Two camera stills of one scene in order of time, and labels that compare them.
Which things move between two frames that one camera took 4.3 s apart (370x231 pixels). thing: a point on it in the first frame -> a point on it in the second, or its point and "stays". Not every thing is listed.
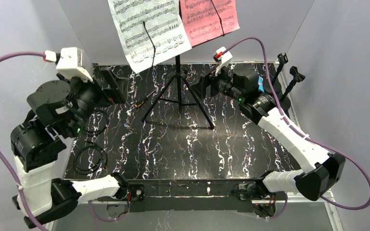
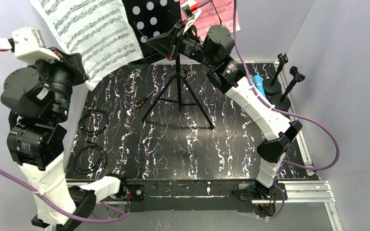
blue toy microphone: x=260 y=85 stays
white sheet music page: x=165 y=24 -> x=98 y=31
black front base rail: x=191 y=195 stays
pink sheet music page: x=202 y=22 stays
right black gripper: x=208 y=84 -> x=176 y=43
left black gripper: x=105 y=87 -> x=73 y=63
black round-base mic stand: x=284 y=100 stays
